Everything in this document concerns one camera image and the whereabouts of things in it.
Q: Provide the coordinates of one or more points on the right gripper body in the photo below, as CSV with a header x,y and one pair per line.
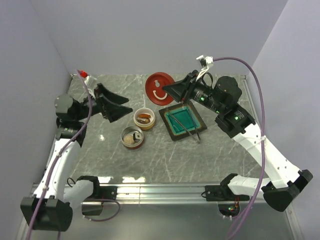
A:
x,y
197,91

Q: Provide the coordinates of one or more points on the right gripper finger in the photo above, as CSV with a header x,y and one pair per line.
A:
x,y
179,97
179,86

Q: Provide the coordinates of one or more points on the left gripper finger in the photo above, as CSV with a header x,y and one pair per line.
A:
x,y
114,111
113,97

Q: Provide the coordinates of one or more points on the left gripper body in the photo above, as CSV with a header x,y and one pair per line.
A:
x,y
96,108

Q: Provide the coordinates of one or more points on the red round lid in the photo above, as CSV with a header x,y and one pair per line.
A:
x,y
154,88

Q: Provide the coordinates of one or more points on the orange food piece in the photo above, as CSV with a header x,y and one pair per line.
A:
x,y
144,116

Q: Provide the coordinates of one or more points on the beige round bun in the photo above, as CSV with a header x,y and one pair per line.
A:
x,y
128,139

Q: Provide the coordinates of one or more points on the sushi roll piece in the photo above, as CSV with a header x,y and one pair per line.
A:
x,y
137,136

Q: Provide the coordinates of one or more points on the brown food piece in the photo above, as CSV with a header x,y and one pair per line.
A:
x,y
143,121

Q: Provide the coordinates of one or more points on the metal tongs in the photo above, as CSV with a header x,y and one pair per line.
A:
x,y
198,139

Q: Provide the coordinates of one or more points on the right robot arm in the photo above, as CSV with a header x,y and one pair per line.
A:
x,y
284,181

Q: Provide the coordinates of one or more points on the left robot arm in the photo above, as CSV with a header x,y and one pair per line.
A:
x,y
51,206

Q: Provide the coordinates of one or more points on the red steel bowl container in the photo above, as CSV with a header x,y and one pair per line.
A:
x,y
130,130

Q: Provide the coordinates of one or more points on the black teal square tray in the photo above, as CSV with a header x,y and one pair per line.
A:
x,y
176,132

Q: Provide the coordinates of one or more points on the cream white bowl container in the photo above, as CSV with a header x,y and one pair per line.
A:
x,y
147,111

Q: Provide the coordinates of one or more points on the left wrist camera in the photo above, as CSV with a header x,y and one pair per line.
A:
x,y
91,82

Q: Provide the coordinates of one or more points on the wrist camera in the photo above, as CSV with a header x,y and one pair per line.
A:
x,y
206,63
91,82

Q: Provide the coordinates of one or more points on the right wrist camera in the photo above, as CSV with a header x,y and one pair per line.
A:
x,y
206,63

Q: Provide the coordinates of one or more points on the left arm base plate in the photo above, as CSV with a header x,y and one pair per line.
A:
x,y
103,192

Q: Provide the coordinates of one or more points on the aluminium mounting rail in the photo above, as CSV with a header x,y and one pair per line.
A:
x,y
128,194

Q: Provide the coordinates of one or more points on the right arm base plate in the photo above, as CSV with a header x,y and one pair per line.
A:
x,y
222,193

